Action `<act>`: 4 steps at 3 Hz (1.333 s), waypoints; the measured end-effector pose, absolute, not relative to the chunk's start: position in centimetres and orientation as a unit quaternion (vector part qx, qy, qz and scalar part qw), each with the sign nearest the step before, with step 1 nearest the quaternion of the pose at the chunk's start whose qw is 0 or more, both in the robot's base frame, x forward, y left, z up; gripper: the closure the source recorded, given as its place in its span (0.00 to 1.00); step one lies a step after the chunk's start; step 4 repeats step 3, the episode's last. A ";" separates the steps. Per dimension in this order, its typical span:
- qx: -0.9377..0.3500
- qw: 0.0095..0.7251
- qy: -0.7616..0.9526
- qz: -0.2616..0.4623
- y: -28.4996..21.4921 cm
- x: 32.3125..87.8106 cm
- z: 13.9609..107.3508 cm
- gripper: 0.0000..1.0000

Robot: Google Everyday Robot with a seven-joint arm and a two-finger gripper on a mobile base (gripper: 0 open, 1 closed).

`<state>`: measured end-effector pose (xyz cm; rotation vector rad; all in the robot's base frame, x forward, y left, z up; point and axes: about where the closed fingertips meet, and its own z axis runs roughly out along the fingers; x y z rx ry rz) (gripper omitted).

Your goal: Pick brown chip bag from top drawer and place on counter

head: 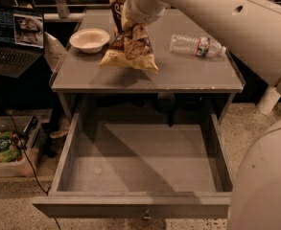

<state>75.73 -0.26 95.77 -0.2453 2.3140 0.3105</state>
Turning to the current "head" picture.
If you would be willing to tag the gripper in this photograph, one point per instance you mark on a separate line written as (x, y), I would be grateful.
(139, 11)

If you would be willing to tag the brown sea salt chip bag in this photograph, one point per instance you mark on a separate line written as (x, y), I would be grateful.
(131, 48)

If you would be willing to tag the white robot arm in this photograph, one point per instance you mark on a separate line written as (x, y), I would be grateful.
(251, 30)

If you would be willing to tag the grey counter cabinet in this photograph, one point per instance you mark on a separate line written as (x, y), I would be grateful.
(81, 73)

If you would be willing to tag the grey open top drawer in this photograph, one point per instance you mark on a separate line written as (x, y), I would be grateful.
(110, 169)

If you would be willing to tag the green snack bag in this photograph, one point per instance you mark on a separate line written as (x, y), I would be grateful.
(8, 150)

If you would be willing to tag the metal drawer knob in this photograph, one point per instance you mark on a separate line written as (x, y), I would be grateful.
(147, 215)

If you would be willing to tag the white bowl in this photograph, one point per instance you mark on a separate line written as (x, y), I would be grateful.
(90, 41)

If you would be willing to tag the clear plastic water bottle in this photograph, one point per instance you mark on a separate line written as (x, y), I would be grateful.
(201, 47)

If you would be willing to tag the white paper sheet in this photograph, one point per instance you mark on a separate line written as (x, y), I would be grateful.
(54, 52)

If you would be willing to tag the black laptop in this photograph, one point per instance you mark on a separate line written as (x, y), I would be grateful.
(21, 39)

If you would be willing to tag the white storage bin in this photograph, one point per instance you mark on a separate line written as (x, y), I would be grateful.
(21, 142)

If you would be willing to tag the white pipe post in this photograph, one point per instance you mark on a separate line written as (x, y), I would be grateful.
(268, 101)

